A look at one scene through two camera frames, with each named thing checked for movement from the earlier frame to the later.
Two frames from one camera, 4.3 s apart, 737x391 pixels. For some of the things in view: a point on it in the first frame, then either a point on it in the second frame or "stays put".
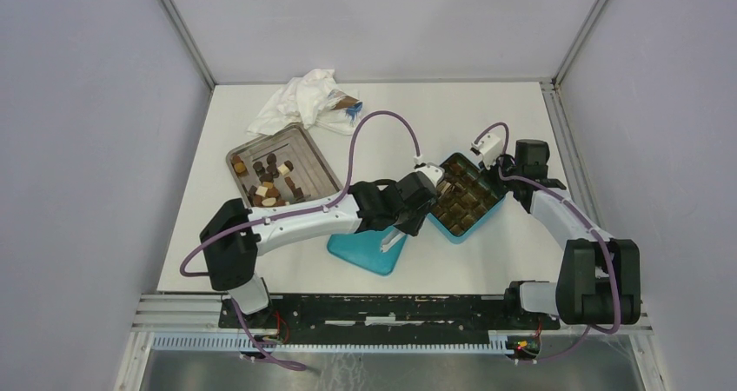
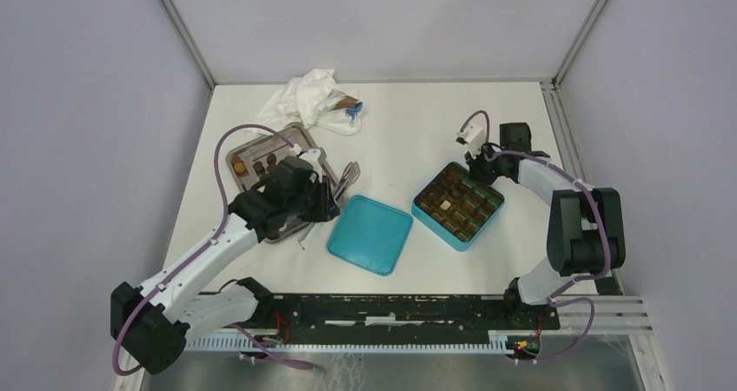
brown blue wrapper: [341, 101] stays put
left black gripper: [414, 227] to [327, 208]
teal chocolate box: [465, 200] stays put
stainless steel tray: [282, 168] stays put
